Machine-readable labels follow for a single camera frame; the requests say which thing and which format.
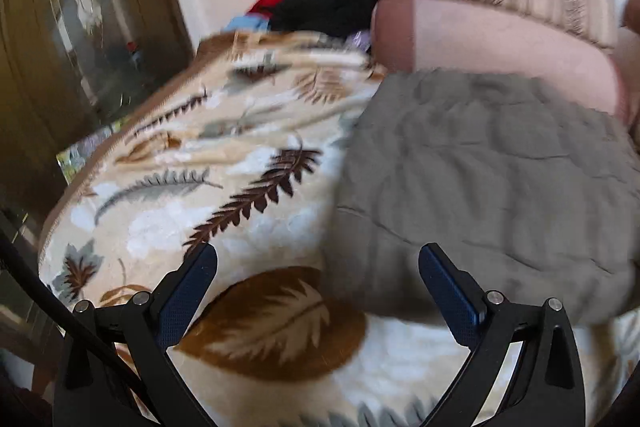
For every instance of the grey quilted hooded jacket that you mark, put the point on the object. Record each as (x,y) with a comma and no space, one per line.
(475,177)

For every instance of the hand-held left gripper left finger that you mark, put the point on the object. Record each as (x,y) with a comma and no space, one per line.
(187,298)

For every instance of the leaf print blanket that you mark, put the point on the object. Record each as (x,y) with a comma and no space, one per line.
(225,157)

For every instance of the pink bolster pillow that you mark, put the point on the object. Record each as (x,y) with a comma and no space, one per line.
(475,37)

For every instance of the brown glass door cabinet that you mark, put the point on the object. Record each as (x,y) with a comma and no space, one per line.
(75,32)

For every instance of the purple patterned cloth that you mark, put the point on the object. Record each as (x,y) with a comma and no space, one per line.
(361,42)

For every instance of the light blue cloth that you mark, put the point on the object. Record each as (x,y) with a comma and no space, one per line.
(247,23)

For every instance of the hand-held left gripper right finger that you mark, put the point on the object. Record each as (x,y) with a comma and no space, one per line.
(450,298)

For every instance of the black clothing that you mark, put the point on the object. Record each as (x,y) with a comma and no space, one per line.
(325,9)

